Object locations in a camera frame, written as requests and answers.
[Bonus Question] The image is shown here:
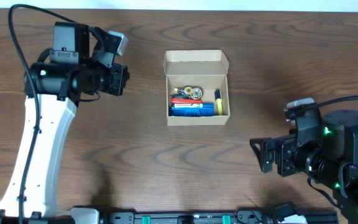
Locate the yellow highlighter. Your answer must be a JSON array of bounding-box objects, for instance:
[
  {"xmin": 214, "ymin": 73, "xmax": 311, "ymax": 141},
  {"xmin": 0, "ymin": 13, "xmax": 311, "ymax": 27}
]
[{"xmin": 215, "ymin": 98, "xmax": 224, "ymax": 116}]

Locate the blue plastic whiteboard eraser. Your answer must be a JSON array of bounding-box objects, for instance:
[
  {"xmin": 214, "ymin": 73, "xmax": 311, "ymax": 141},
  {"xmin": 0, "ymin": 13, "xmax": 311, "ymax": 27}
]
[{"xmin": 169, "ymin": 108, "xmax": 214, "ymax": 117}]

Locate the correction tape dispenser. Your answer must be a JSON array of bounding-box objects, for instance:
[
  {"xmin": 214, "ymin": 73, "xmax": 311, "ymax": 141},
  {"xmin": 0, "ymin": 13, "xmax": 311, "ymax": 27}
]
[{"xmin": 174, "ymin": 85, "xmax": 203, "ymax": 100}]

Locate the cardboard box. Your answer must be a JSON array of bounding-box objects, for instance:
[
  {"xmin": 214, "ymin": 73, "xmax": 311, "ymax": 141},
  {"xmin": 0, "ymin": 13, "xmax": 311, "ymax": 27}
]
[{"xmin": 163, "ymin": 50, "xmax": 230, "ymax": 126}]

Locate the black whiteboard marker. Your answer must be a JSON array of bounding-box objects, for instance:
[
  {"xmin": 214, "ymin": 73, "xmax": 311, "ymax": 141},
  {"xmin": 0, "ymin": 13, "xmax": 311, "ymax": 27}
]
[{"xmin": 214, "ymin": 89, "xmax": 221, "ymax": 100}]

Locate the blue whiteboard marker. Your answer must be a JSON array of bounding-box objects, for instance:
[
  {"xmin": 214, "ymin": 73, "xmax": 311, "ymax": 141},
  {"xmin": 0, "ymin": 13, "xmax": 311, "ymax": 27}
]
[{"xmin": 171, "ymin": 103, "xmax": 214, "ymax": 109}]

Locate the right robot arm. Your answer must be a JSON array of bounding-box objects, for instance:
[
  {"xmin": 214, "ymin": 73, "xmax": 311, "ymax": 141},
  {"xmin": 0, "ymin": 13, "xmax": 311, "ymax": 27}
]
[{"xmin": 250, "ymin": 106, "xmax": 358, "ymax": 223}]

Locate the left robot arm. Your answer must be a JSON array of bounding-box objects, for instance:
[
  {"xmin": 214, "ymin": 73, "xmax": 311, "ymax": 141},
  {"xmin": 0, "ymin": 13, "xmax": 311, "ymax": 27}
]
[{"xmin": 0, "ymin": 22, "xmax": 129, "ymax": 223}]

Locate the right black cable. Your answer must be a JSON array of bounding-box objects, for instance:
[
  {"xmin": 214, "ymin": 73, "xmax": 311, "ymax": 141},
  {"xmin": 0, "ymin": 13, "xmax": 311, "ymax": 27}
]
[{"xmin": 315, "ymin": 95, "xmax": 358, "ymax": 108}]

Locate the black cable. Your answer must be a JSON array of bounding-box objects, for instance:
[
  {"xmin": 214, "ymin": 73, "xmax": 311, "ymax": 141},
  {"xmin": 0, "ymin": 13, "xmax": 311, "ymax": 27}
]
[
  {"xmin": 7, "ymin": 4, "xmax": 80, "ymax": 224},
  {"xmin": 315, "ymin": 95, "xmax": 358, "ymax": 108}
]

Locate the left black cable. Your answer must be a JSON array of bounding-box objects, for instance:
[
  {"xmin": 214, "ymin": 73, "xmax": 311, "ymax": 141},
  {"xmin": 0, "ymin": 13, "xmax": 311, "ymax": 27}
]
[{"xmin": 7, "ymin": 4, "xmax": 80, "ymax": 224}]

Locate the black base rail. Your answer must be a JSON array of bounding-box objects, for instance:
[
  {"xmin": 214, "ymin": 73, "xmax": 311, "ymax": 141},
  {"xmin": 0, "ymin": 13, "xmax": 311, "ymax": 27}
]
[{"xmin": 105, "ymin": 210, "xmax": 339, "ymax": 224}]

